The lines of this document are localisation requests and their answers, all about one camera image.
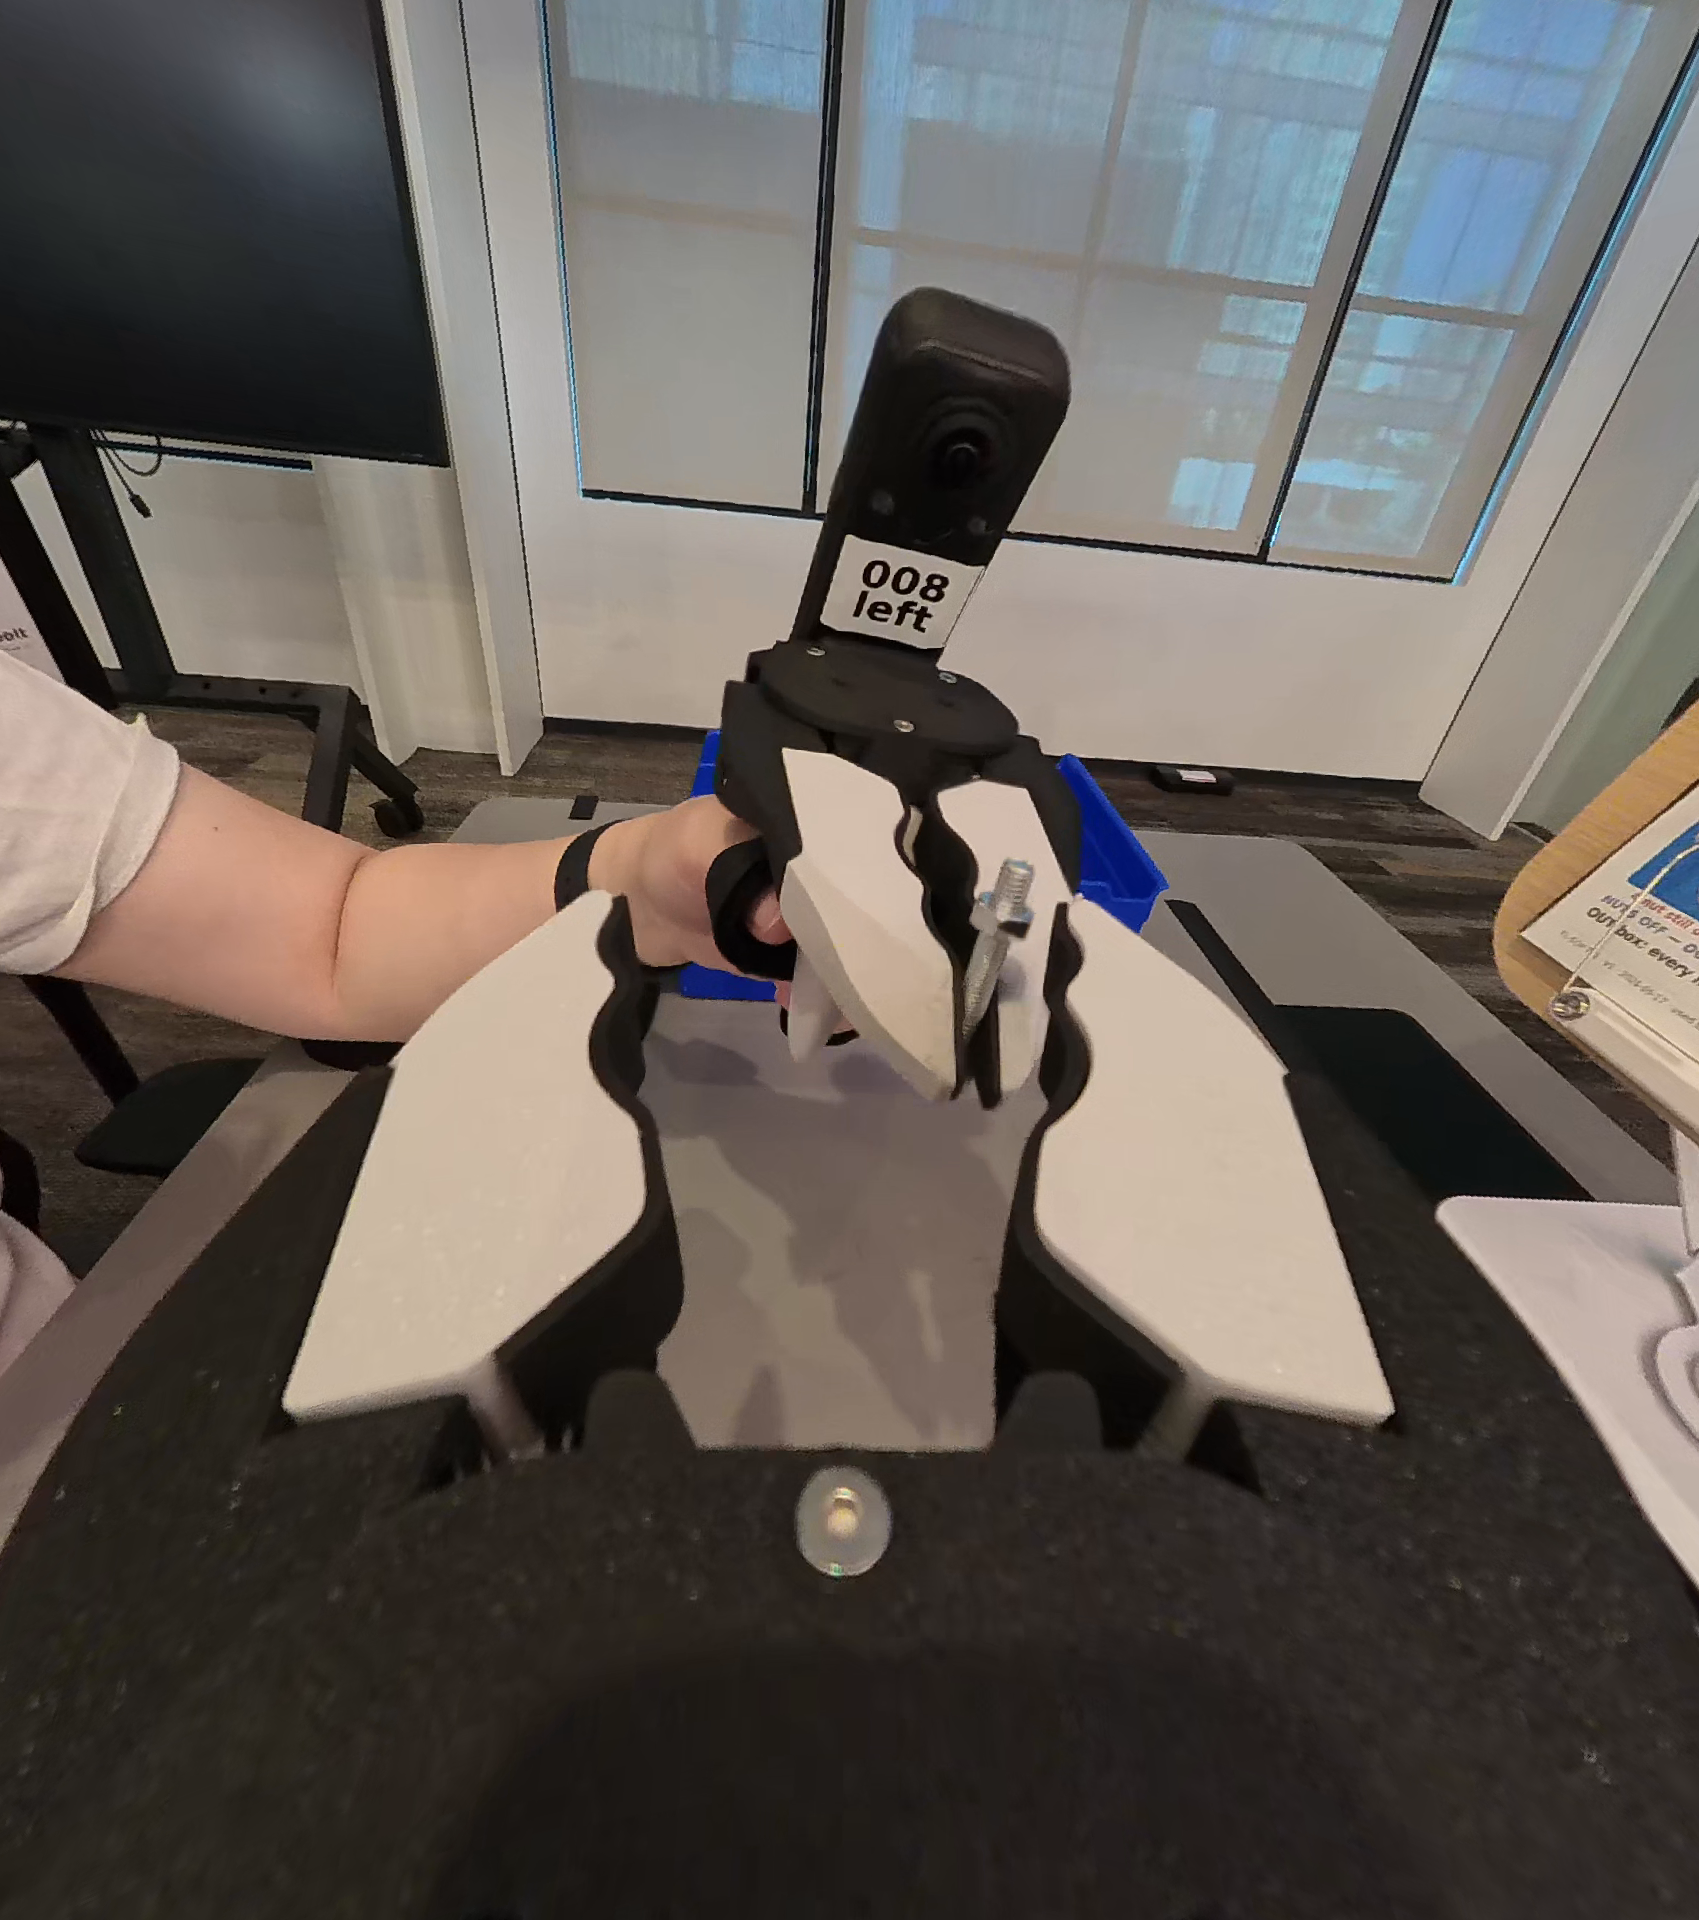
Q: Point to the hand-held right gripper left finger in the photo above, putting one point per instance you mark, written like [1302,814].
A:
[488,1185]

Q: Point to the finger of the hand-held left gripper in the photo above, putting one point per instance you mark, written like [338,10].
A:
[1006,825]
[850,900]

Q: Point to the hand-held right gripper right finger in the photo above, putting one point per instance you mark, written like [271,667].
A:
[1210,1200]

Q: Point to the blue plastic bin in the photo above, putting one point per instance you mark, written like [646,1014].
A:
[1112,862]

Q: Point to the long thin silver bolt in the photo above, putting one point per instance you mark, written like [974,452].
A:
[982,975]

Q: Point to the person's left forearm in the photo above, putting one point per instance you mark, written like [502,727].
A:
[338,915]

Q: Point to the person's left hand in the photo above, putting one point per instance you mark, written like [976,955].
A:
[654,884]

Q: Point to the black wrist band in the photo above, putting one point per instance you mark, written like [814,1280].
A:
[582,871]

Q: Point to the white stand base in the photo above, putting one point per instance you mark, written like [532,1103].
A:
[1584,1321]

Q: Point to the window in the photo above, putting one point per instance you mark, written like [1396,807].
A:
[1090,225]

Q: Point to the black screen stand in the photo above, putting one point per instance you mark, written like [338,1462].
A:
[115,600]

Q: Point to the large black screen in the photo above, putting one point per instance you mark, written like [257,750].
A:
[159,194]

